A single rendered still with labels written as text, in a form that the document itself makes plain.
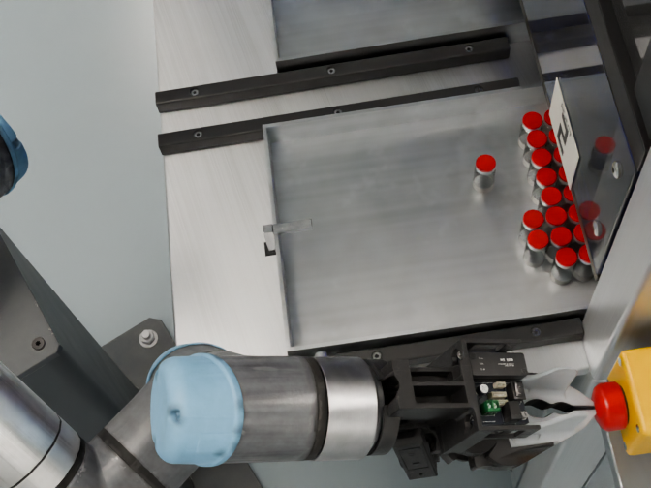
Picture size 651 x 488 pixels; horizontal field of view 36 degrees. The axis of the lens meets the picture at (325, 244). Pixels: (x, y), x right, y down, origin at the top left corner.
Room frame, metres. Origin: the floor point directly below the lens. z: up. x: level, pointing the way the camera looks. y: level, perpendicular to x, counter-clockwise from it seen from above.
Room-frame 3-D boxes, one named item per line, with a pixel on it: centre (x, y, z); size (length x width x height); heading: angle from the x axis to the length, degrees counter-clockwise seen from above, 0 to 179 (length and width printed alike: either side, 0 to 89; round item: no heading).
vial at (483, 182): (0.49, -0.18, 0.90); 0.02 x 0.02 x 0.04
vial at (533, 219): (0.42, -0.21, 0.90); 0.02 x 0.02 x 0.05
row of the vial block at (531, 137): (0.45, -0.23, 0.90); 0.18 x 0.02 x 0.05; 176
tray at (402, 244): (0.46, -0.12, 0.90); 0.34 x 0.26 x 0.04; 86
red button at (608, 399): (0.21, -0.21, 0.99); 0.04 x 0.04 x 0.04; 87
